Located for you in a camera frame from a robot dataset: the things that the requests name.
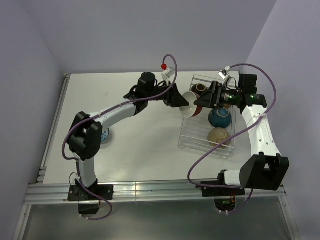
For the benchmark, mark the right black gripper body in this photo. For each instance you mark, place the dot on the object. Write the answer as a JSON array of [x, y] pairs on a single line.
[[225, 96]]

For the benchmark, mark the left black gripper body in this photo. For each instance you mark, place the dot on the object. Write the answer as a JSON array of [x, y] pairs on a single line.
[[167, 99]]

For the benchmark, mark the large tan pink-outside bowl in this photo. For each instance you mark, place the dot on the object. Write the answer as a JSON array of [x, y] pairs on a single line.
[[227, 106]]

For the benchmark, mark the small tan patterned bowl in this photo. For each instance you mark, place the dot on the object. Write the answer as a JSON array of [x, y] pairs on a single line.
[[199, 90]]

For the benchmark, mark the white plain bowl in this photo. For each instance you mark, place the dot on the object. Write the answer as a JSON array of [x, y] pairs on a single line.
[[191, 110]]

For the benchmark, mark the tan blue-outside bowl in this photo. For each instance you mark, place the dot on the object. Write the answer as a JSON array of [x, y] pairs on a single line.
[[220, 118]]

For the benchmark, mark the black glossy bowl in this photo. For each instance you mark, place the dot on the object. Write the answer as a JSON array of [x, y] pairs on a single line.
[[217, 135]]

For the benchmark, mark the blue white floral bowl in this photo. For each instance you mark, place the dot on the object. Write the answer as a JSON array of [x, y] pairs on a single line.
[[104, 136]]

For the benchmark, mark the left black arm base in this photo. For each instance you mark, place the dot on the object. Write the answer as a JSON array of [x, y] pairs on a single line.
[[89, 204]]

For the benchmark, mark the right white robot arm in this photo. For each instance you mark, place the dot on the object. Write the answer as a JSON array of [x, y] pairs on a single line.
[[266, 167]]

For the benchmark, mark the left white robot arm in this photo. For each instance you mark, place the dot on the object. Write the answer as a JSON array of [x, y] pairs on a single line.
[[84, 136]]

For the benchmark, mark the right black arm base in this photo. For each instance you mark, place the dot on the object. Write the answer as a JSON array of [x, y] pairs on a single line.
[[224, 198]]

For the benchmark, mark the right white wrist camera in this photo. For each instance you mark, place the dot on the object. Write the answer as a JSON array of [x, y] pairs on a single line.
[[225, 75]]

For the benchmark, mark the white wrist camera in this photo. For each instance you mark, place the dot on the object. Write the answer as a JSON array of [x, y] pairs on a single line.
[[167, 73], [225, 75]]

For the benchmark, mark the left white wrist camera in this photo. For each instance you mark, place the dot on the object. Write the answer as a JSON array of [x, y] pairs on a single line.
[[167, 73]]

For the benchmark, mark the white wire dish rack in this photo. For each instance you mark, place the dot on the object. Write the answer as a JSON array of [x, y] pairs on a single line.
[[194, 131]]

